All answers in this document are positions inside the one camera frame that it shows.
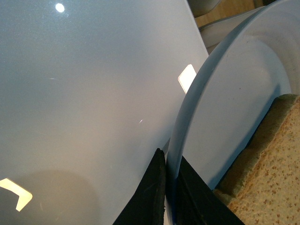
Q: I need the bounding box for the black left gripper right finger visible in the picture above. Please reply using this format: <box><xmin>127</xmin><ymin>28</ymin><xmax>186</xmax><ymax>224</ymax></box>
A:
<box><xmin>176</xmin><ymin>157</ymin><xmax>243</xmax><ymax>225</ymax></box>

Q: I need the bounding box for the light blue round plate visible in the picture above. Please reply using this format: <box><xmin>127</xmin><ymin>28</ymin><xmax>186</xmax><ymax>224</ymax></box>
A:
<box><xmin>166</xmin><ymin>0</ymin><xmax>300</xmax><ymax>191</ymax></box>

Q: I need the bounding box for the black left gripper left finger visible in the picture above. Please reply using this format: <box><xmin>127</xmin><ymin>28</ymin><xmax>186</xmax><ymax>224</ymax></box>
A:
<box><xmin>114</xmin><ymin>148</ymin><xmax>166</xmax><ymax>225</ymax></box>

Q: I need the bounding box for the slice of toast bread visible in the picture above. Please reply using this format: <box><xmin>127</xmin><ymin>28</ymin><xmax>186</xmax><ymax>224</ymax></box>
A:
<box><xmin>214</xmin><ymin>94</ymin><xmax>300</xmax><ymax>225</ymax></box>

